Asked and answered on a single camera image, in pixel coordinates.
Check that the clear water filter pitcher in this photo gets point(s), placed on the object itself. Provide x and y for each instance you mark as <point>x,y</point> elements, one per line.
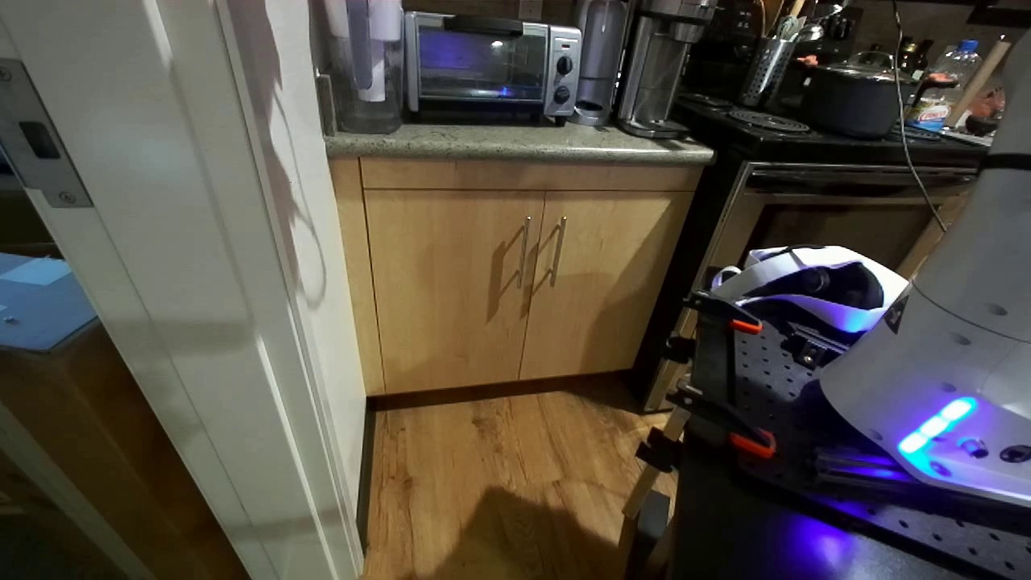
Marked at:
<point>364,66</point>

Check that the light wood cabinet door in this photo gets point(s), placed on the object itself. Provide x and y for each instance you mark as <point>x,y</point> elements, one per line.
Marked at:
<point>429,302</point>
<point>613,290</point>

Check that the white rounded plastic shell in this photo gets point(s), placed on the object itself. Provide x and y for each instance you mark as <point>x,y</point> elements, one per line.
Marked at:
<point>794,269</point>

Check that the wooden stick utensil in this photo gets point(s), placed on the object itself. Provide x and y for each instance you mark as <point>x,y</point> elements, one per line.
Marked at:
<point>980,81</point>

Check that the clear plastic bottle blue cap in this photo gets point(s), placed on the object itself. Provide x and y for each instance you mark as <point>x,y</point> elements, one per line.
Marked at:
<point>947,91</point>

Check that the silver tall kitchen appliance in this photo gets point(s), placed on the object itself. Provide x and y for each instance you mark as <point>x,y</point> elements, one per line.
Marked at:
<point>602,52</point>

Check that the black clamp with orange tip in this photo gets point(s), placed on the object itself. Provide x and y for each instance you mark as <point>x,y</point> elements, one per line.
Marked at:
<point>712,323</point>
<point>720,424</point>

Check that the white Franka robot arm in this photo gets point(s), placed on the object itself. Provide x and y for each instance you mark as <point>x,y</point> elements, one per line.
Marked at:
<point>954,356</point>

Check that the metal utensil holder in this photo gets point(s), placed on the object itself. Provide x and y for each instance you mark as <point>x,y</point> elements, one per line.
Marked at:
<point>767,69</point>

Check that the black kitchen stove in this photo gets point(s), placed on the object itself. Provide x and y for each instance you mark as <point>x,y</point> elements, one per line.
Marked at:
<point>817,197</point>

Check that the metal door strike plate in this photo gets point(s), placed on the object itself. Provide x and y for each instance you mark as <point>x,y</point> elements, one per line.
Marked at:
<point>43,139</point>

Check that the white refrigerator door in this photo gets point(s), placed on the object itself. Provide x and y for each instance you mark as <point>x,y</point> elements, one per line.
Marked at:
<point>163,269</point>

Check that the grey speckled stone countertop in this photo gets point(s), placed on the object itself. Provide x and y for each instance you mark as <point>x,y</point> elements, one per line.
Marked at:
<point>505,143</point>

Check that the light wood kitchen cabinet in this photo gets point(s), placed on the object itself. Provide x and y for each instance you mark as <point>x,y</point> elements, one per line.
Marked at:
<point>454,173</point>

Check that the black cooking pot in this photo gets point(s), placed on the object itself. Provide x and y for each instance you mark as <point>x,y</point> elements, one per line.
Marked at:
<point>856,102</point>

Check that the silver toaster oven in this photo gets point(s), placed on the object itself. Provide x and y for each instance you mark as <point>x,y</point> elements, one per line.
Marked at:
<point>484,66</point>

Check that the black and silver coffee machine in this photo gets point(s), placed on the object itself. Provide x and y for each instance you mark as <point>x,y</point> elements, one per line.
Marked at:
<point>661,66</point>

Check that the blue flat sheet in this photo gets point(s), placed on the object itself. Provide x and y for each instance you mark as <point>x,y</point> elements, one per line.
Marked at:
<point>37,302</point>

